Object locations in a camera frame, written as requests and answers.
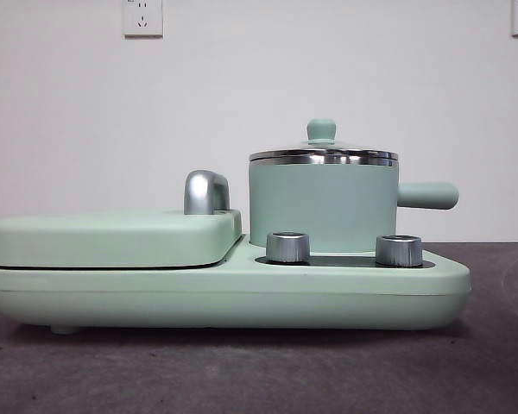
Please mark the glass lid with green knob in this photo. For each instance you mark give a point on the glass lid with green knob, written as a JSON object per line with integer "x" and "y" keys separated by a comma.
{"x": 321, "y": 129}

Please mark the mint green steamer pot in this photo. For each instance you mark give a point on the mint green steamer pot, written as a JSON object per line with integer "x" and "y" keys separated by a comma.
{"x": 324, "y": 207}

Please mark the silver control knob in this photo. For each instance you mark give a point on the silver control knob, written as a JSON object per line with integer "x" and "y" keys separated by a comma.
{"x": 398, "y": 251}
{"x": 287, "y": 248}

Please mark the mint green breakfast machine base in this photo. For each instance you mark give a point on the mint green breakfast machine base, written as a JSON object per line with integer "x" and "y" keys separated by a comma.
{"x": 198, "y": 297}

